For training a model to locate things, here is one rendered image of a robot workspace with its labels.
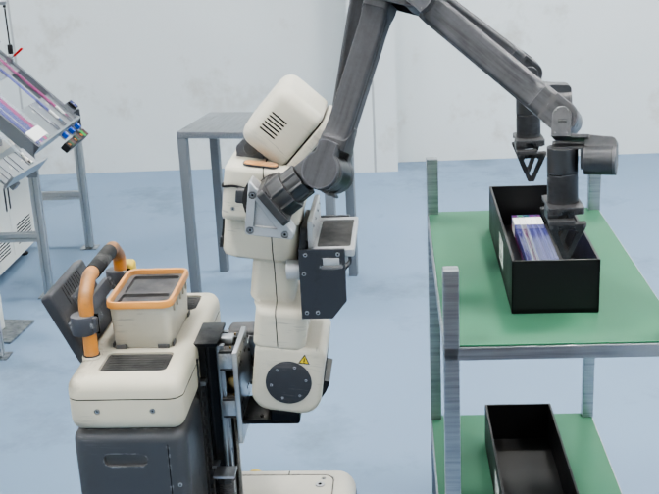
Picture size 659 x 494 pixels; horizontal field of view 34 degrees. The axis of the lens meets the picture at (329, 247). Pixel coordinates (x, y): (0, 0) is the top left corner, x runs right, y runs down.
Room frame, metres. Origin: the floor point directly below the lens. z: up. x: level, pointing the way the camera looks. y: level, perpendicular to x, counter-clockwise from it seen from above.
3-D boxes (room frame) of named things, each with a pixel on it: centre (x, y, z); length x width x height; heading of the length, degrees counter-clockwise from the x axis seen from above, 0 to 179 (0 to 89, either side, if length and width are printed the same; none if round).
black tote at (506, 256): (2.29, -0.47, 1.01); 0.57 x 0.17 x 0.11; 176
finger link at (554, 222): (1.91, -0.44, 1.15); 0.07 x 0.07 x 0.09; 86
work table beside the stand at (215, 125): (4.84, 0.26, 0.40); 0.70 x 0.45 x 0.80; 76
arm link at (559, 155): (1.94, -0.44, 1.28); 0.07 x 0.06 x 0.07; 69
